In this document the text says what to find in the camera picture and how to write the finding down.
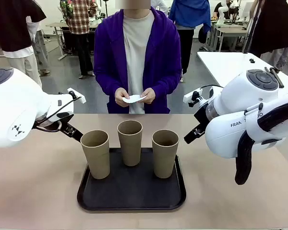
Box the black plastic tray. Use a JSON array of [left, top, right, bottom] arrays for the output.
[[77, 147, 187, 211]]

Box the grey workshop desk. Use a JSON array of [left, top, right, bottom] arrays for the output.
[[46, 22, 99, 61], [206, 20, 250, 52]]

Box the person in purple hooded jacket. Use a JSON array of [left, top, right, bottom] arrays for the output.
[[93, 0, 182, 115]]

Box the person in black shirt white trousers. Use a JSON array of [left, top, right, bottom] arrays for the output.
[[0, 0, 48, 87]]

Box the person in long black coat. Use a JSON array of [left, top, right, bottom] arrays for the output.
[[249, 0, 288, 71]]

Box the black folded tripod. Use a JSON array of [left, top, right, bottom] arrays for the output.
[[264, 66, 285, 89]]

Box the person's left hand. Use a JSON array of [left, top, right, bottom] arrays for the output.
[[140, 88, 156, 105]]

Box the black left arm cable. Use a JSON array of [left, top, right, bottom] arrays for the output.
[[34, 96, 83, 133]]

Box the tall beige cup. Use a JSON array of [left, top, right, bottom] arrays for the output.
[[117, 120, 144, 167], [152, 129, 180, 179], [80, 130, 110, 180]]

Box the person in blue jacket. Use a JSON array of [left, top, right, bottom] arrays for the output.
[[169, 0, 212, 82]]

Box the person's right forearm purple sleeve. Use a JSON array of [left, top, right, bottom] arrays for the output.
[[94, 69, 122, 103]]

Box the seated person in black shirt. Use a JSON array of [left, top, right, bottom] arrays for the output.
[[212, 0, 232, 20]]

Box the person's right hand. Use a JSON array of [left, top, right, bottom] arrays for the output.
[[115, 87, 131, 108]]

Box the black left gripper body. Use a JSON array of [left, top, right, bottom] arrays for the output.
[[34, 114, 74, 133]]

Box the person's left forearm purple sleeve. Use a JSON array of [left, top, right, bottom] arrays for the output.
[[151, 69, 182, 101]]

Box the black hanging bag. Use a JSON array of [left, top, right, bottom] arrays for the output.
[[198, 25, 212, 45]]

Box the white rounded table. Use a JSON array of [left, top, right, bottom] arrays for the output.
[[196, 51, 288, 93]]

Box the white scalloped paper coaster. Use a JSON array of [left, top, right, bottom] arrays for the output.
[[121, 94, 147, 104]]

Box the person in plaid shirt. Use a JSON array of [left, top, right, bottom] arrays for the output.
[[60, 0, 98, 79]]

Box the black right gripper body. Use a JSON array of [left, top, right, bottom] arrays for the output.
[[193, 105, 208, 131]]

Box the person in grey trousers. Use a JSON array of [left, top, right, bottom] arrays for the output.
[[26, 14, 51, 77]]

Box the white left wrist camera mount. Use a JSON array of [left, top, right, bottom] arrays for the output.
[[67, 88, 87, 104]]

